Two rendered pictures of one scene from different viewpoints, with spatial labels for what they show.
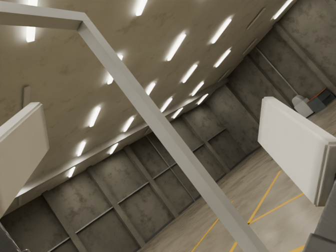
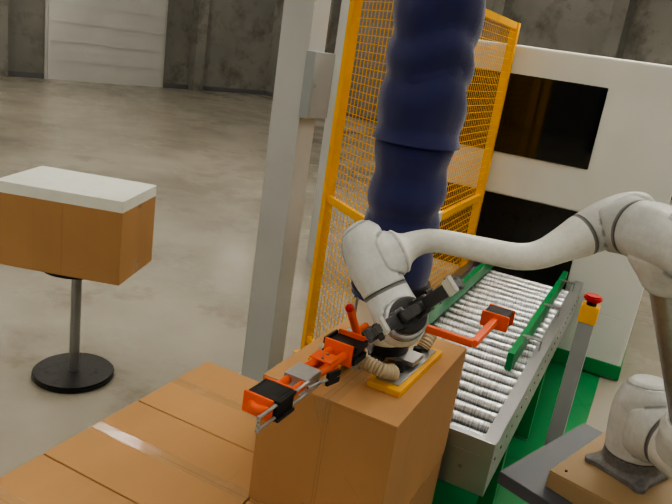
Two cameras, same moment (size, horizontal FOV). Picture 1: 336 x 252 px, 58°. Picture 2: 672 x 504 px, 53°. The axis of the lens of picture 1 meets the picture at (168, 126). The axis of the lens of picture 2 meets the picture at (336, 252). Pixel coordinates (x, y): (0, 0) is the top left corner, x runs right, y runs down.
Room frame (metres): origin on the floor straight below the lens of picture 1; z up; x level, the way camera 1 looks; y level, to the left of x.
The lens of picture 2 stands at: (1.22, -0.29, 1.82)
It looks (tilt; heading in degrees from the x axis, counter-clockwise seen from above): 17 degrees down; 172
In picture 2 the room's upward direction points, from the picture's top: 9 degrees clockwise
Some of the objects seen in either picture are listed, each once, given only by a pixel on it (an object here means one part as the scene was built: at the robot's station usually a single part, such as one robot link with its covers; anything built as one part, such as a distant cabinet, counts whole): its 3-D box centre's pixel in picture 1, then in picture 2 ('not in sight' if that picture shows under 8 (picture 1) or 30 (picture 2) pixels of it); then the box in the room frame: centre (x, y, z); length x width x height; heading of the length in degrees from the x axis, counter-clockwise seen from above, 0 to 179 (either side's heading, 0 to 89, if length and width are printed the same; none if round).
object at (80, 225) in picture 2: not in sight; (78, 222); (-2.01, -1.11, 0.82); 0.60 x 0.40 x 0.40; 78
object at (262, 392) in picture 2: not in sight; (267, 398); (-0.08, -0.21, 1.07); 0.08 x 0.07 x 0.05; 146
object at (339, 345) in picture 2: not in sight; (344, 347); (-0.37, -0.01, 1.07); 0.10 x 0.08 x 0.06; 56
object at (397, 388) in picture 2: not in sight; (407, 362); (-0.52, 0.21, 0.97); 0.34 x 0.10 x 0.05; 146
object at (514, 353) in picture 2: not in sight; (549, 313); (-2.04, 1.36, 0.60); 1.60 x 0.11 x 0.09; 148
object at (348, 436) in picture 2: not in sight; (363, 417); (-0.57, 0.12, 0.75); 0.60 x 0.40 x 0.40; 147
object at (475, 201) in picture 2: not in sight; (458, 198); (-2.62, 0.91, 1.05); 1.17 x 0.10 x 2.10; 148
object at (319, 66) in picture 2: not in sight; (317, 85); (-2.01, -0.06, 1.62); 0.20 x 0.05 x 0.30; 148
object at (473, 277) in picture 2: not in sight; (455, 285); (-2.33, 0.91, 0.60); 1.60 x 0.11 x 0.09; 148
